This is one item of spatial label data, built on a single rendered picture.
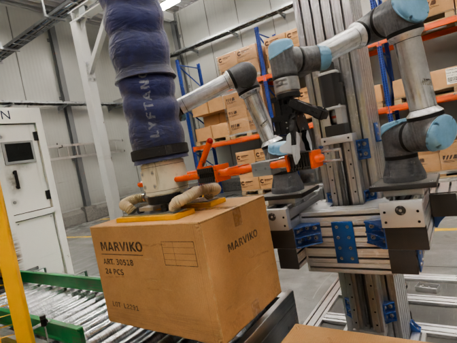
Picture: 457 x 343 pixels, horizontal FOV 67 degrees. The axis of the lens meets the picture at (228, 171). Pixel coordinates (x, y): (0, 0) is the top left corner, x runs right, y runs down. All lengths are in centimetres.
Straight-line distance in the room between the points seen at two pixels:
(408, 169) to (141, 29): 110
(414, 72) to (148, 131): 93
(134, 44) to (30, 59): 1014
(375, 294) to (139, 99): 129
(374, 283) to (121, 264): 108
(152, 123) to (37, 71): 1017
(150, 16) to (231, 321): 110
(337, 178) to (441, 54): 798
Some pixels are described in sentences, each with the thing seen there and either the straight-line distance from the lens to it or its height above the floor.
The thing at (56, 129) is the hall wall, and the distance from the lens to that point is 1117.
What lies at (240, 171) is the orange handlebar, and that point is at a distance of 113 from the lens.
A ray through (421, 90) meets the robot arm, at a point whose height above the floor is 135.
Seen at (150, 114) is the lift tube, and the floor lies 145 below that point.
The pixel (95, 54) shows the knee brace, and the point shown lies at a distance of 446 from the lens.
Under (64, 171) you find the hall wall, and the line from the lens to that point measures 1106.
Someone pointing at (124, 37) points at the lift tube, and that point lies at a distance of 138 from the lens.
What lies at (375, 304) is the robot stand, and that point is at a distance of 175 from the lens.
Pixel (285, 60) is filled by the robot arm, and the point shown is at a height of 149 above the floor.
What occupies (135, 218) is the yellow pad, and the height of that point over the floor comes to 109.
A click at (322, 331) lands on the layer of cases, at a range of 147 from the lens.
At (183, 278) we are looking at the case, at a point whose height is 89.
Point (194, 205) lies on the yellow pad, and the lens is 139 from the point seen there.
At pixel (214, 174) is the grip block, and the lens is 118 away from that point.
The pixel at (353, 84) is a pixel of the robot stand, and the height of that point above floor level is 146.
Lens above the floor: 127
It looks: 3 degrees down
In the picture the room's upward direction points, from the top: 10 degrees counter-clockwise
